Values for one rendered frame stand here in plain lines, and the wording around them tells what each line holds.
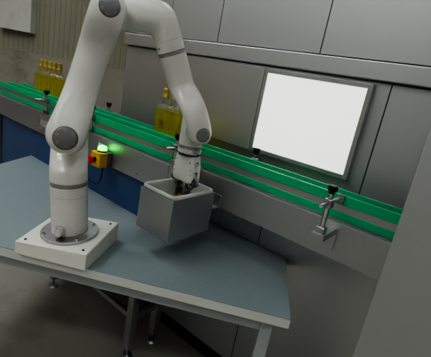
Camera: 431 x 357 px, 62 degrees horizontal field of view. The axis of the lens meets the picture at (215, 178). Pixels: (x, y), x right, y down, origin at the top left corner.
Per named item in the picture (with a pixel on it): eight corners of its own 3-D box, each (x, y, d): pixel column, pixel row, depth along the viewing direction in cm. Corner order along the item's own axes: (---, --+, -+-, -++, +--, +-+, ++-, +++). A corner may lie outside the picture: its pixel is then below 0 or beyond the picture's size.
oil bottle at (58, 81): (63, 110, 225) (66, 64, 218) (54, 110, 221) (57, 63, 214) (59, 108, 229) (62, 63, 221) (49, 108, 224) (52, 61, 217)
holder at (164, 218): (216, 227, 145) (223, 190, 140) (166, 243, 123) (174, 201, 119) (186, 212, 154) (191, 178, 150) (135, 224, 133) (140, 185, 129)
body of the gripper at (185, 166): (206, 154, 128) (200, 183, 131) (186, 146, 134) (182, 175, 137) (191, 155, 122) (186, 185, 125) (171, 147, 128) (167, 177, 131)
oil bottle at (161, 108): (166, 149, 171) (174, 104, 165) (158, 149, 166) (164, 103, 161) (159, 146, 174) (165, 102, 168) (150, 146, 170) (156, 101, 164)
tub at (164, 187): (212, 210, 138) (216, 189, 136) (170, 222, 121) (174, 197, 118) (180, 195, 148) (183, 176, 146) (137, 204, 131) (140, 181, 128)
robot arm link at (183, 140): (205, 149, 125) (197, 143, 133) (212, 112, 121) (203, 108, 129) (183, 147, 121) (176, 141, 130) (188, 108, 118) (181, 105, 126)
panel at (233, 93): (348, 179, 130) (376, 85, 121) (345, 180, 128) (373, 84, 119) (176, 125, 182) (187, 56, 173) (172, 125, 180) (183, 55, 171)
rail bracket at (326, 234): (334, 248, 116) (354, 183, 110) (313, 263, 103) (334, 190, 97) (320, 242, 119) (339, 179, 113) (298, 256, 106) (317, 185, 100)
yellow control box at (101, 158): (111, 168, 169) (113, 153, 167) (97, 169, 163) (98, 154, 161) (102, 163, 173) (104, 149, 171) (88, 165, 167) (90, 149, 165)
